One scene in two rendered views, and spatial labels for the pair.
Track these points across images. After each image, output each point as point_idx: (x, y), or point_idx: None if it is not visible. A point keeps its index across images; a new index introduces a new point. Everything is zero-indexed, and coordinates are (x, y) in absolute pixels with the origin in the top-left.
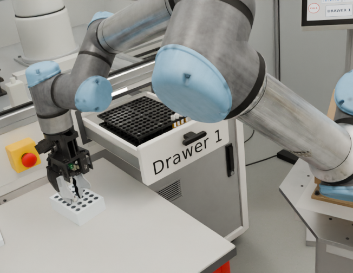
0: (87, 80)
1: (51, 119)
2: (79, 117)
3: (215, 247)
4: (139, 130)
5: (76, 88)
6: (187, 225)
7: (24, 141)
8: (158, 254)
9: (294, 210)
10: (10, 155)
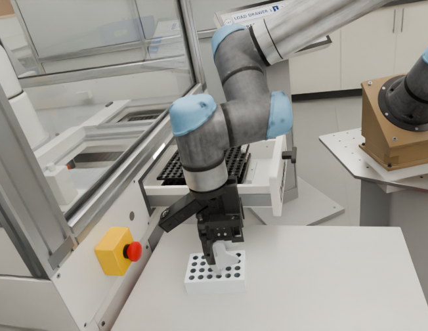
0: (274, 96)
1: (218, 168)
2: (142, 186)
3: (390, 236)
4: (228, 171)
5: (266, 109)
6: (340, 233)
7: (113, 232)
8: (360, 269)
9: (388, 184)
10: (111, 255)
